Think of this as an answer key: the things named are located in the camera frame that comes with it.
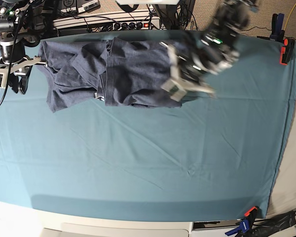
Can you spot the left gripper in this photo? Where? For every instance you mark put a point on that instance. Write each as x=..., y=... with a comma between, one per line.
x=187, y=71

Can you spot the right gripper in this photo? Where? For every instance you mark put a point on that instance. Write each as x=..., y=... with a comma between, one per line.
x=18, y=78

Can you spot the blue grey T-shirt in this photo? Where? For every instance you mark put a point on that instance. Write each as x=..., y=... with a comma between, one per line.
x=118, y=72

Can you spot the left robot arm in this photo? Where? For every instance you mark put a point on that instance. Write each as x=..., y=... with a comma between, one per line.
x=210, y=53

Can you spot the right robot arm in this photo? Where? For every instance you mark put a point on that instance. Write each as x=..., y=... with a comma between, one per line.
x=15, y=36

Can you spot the black power strip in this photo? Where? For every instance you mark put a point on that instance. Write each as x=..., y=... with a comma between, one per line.
x=116, y=26

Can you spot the teal table cloth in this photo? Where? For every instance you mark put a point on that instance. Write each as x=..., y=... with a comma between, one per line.
x=211, y=159

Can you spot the orange black clamp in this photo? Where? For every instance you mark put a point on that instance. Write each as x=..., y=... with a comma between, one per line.
x=287, y=51

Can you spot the blue orange clamp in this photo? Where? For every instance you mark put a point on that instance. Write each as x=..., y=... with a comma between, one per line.
x=245, y=224

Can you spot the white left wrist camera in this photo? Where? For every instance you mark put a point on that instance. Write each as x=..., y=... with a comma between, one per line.
x=175, y=91

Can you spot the blue clamp handle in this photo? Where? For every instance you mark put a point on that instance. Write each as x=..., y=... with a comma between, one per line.
x=277, y=33

